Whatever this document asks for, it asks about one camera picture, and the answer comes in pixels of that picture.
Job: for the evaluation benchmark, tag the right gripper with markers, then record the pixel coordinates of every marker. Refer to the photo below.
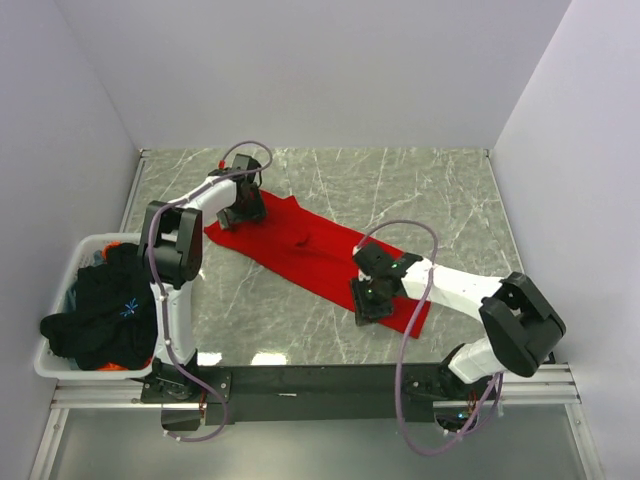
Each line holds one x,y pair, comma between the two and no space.
362,306

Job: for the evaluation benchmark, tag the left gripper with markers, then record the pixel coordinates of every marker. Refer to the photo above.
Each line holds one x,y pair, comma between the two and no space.
255,211

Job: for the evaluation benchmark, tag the red polo shirt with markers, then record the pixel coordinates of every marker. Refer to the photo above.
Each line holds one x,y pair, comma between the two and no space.
304,248

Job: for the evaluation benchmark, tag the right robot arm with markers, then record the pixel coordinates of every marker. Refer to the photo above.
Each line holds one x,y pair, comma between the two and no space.
521,327

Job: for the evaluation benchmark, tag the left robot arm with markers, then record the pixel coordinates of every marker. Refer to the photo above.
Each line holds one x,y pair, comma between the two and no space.
171,252

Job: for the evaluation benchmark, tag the black garment in basket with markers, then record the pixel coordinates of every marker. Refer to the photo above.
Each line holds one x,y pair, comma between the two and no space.
79,334

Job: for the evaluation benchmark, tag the black base beam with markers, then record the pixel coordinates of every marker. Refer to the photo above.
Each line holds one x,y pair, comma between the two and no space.
273,393

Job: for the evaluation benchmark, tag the white laundry basket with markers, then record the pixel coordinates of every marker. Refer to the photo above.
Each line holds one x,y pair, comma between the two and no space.
46,363

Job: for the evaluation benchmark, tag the aluminium rail frame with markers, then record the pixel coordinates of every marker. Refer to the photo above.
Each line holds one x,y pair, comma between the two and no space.
551,385

